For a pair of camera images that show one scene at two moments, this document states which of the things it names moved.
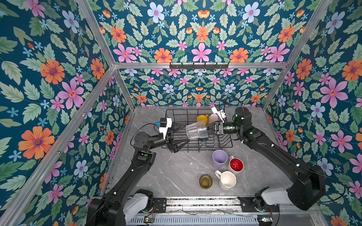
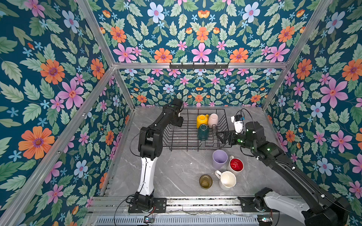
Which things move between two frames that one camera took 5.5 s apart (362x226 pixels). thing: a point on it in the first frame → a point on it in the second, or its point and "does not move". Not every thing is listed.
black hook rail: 199,66 does not move
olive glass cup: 205,181 does not move
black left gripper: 172,145 → 179,122
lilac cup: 219,158 does not move
